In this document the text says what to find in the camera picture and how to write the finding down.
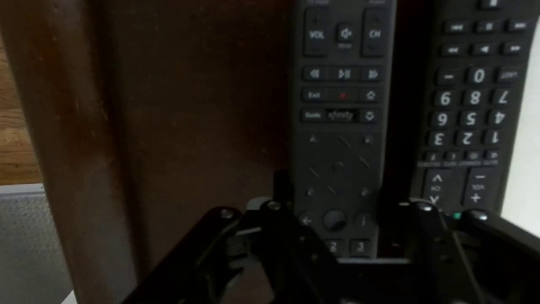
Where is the dark grey remote control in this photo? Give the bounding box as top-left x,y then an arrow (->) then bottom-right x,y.
288,0 -> 398,263

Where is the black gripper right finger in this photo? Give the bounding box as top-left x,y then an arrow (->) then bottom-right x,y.
376,200 -> 540,304

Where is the white booklet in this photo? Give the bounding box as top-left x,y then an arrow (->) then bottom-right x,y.
497,92 -> 540,225

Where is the black remote control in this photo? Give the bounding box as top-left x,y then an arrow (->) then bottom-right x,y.
408,0 -> 540,220

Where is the dark wooden cabinet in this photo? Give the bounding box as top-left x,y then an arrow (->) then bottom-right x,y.
0,0 -> 540,304

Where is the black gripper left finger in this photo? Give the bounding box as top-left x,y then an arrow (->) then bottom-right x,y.
119,168 -> 340,304

